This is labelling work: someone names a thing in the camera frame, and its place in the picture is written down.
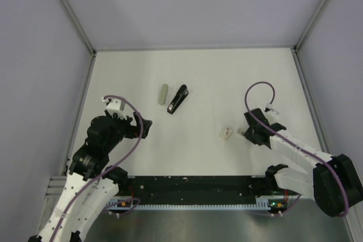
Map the aluminium frame rail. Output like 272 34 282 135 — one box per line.
58 0 96 57

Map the white staple box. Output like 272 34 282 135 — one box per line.
220 127 234 141

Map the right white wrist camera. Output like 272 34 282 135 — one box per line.
264 103 280 122

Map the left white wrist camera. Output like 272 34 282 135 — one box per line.
102 97 127 120

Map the white toothed cable duct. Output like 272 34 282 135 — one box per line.
104 198 287 211

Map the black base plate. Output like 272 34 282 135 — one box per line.
117 176 270 205

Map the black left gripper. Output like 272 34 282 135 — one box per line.
104 109 152 152

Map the black stapler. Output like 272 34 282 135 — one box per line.
167 84 189 114

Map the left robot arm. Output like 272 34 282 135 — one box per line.
29 113 153 241

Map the beige staple tray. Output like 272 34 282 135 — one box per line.
237 128 246 138

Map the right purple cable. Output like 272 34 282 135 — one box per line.
244 82 351 219

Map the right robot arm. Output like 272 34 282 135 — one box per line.
243 108 362 217

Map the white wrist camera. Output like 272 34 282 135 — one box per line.
264 103 280 122
102 97 127 120

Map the beige green stapler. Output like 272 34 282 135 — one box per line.
158 83 168 106

